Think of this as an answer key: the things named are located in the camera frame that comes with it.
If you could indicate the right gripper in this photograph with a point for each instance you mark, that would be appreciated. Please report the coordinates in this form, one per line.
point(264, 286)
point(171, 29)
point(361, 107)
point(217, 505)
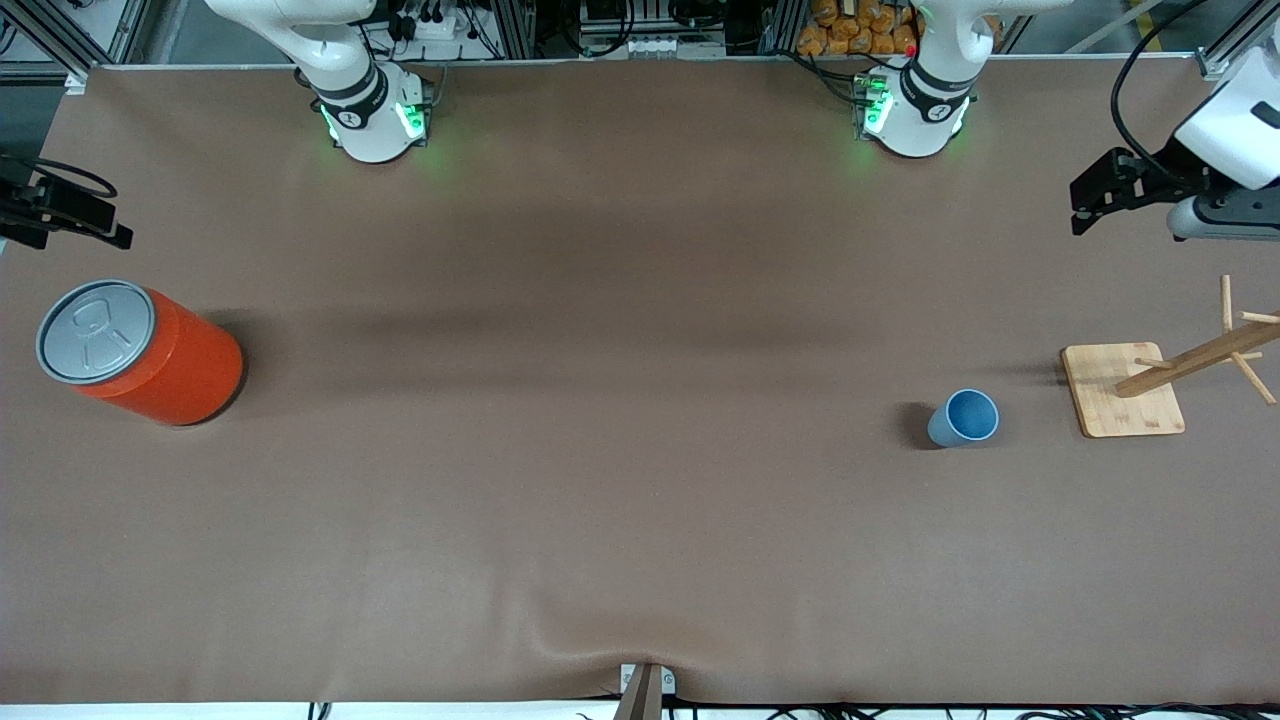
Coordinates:
point(22, 210)

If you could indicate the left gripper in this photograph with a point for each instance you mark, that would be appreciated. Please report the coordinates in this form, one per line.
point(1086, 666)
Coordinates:
point(1166, 170)

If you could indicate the light blue plastic cup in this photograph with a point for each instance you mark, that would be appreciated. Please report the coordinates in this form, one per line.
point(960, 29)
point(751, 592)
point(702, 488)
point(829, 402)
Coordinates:
point(965, 420)

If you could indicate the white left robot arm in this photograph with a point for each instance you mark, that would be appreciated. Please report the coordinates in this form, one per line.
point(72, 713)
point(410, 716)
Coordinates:
point(915, 110)

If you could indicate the wooden cup rack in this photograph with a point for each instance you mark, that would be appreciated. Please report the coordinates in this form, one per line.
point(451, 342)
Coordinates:
point(1125, 395)

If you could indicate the orange can-shaped container silver lid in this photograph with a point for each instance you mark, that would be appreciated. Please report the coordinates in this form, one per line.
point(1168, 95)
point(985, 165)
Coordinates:
point(150, 365)

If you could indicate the orange snack packets bag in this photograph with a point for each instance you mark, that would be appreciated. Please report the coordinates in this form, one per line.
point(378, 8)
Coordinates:
point(855, 30)

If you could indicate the white power strip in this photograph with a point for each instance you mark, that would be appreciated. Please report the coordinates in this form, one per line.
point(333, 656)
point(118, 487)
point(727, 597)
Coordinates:
point(435, 25)

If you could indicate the white connector strip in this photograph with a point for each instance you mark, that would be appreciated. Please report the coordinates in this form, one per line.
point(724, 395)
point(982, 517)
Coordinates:
point(670, 46)

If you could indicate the brown table mat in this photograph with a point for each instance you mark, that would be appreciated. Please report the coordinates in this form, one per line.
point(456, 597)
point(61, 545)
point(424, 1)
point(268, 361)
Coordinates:
point(600, 450)

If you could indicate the aluminium frame post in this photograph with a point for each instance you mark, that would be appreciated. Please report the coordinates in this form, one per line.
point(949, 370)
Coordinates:
point(60, 40)
point(1235, 40)

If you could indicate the metal table clamp bracket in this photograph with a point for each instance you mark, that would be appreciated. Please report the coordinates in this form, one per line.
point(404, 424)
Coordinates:
point(645, 690)

